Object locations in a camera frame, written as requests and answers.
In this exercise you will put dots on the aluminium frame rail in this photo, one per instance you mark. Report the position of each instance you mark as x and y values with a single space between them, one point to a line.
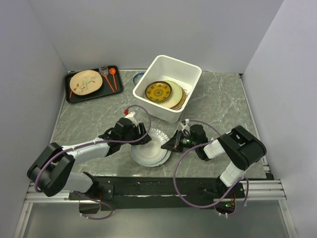
259 190

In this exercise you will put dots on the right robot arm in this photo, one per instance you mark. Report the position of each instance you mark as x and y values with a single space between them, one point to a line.
242 148

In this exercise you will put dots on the white plate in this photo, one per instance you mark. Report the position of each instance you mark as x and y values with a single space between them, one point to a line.
159 159
153 147

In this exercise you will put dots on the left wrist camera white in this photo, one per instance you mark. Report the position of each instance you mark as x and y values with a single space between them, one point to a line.
131 115

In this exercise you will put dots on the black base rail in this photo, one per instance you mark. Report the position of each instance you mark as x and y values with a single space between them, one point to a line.
148 192

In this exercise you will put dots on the orange chopstick-like stick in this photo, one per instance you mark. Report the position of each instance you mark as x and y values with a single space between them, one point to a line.
111 87

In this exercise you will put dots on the small clear glass cup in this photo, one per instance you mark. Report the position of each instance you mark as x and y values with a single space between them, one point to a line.
103 70

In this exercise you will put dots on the woven bamboo mat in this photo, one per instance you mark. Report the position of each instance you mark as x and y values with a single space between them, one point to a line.
181 102

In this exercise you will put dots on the white plastic bin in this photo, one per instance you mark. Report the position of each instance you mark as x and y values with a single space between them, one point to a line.
167 68

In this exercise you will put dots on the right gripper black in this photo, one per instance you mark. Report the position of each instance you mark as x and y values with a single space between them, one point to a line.
172 144

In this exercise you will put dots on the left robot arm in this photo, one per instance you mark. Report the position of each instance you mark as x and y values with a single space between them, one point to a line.
52 171

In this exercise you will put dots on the black serving tray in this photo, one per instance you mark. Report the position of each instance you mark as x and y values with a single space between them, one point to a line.
104 91

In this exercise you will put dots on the cream plate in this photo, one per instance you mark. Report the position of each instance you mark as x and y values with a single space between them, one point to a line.
175 97

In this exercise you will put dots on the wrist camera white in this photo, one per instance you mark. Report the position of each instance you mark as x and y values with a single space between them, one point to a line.
185 125
131 115

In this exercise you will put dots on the small blue patterned dish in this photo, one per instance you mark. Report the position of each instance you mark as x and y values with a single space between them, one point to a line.
137 77

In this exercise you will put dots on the yellow patterned dark plate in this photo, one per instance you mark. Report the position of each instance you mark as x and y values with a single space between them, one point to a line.
158 91

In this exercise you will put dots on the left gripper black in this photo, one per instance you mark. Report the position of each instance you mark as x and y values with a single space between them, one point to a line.
142 129

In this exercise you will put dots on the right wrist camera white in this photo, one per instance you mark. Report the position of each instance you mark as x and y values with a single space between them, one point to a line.
185 125

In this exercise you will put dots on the beige bird plate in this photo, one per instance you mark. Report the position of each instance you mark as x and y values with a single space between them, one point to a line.
85 82

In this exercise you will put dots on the orange spoon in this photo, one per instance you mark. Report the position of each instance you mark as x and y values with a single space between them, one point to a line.
112 71

